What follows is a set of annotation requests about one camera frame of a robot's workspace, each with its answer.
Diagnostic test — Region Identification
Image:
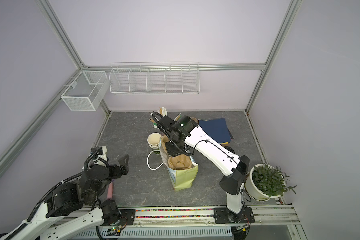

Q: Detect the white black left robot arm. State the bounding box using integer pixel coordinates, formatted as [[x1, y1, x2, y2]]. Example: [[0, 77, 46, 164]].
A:
[[0, 147, 129, 240]]

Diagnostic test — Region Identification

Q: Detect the black cup lid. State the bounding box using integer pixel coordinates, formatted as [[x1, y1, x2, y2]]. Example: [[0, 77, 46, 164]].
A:
[[224, 146, 235, 154]]

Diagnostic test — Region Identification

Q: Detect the green wrapped straw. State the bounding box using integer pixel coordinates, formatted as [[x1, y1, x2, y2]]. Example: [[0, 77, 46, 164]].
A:
[[175, 113, 182, 121]]

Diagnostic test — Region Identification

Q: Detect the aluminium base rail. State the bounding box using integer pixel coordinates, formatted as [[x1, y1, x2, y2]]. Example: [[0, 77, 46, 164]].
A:
[[44, 204, 307, 240]]

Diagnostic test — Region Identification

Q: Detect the purple pink garden trowel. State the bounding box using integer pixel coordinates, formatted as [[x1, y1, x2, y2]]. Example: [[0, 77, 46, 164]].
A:
[[107, 182, 114, 200]]

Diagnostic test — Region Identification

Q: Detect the white wrapped straw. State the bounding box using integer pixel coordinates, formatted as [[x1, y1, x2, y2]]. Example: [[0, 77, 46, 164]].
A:
[[158, 107, 168, 117]]

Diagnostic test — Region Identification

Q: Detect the stack of paper cups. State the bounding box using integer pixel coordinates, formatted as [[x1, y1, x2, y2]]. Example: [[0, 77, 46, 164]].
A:
[[147, 133, 162, 155]]

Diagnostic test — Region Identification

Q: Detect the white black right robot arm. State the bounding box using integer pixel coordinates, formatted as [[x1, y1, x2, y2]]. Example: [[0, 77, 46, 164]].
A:
[[151, 112, 255, 224]]

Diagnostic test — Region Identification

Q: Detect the small white mesh basket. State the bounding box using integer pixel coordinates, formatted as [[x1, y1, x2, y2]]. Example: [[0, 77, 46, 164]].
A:
[[61, 71, 110, 112]]

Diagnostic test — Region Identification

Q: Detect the long white wire shelf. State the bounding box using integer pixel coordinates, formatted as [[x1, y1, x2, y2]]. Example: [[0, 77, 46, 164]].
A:
[[109, 62, 200, 95]]

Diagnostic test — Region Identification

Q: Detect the brown pulp cup carrier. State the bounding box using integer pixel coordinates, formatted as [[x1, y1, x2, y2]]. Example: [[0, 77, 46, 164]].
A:
[[159, 136, 193, 170]]

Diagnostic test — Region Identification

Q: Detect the potted green plant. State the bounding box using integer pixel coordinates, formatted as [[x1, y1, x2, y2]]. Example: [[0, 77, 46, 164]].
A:
[[244, 164, 297, 202]]

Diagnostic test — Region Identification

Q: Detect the illustrated paper bag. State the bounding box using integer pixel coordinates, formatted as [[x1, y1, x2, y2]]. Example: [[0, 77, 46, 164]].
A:
[[147, 150, 199, 192]]

